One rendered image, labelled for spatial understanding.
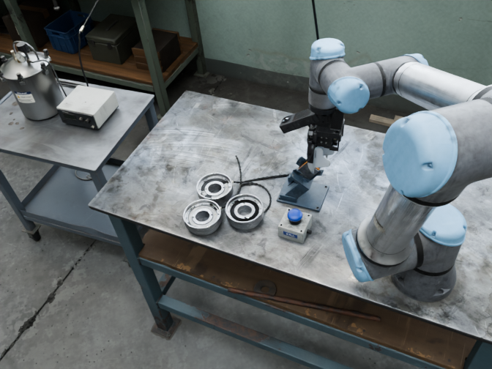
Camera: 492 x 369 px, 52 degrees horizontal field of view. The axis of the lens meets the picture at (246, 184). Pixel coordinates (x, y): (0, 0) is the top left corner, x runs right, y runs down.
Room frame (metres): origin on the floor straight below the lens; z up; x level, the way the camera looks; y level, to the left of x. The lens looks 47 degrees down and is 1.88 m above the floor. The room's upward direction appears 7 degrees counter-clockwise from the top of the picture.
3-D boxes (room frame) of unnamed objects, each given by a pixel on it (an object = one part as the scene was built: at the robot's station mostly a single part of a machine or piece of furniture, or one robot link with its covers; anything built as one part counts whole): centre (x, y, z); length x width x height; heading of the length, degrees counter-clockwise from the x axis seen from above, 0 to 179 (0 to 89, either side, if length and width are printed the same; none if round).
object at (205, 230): (0.90, 0.13, 0.82); 0.10 x 0.10 x 0.04
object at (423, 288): (0.65, -0.41, 0.85); 0.15 x 0.15 x 0.10
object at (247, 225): (0.90, 0.01, 0.82); 0.10 x 0.10 x 0.04
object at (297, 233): (0.83, -0.12, 0.82); 0.08 x 0.07 x 0.05; 60
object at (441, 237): (0.65, -0.40, 0.97); 0.13 x 0.12 x 0.14; 100
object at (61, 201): (1.64, 0.72, 0.34); 0.67 x 0.46 x 0.68; 64
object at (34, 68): (1.66, 0.69, 0.83); 0.41 x 0.19 x 0.30; 64
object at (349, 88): (0.87, -0.25, 1.23); 0.11 x 0.11 x 0.08; 10
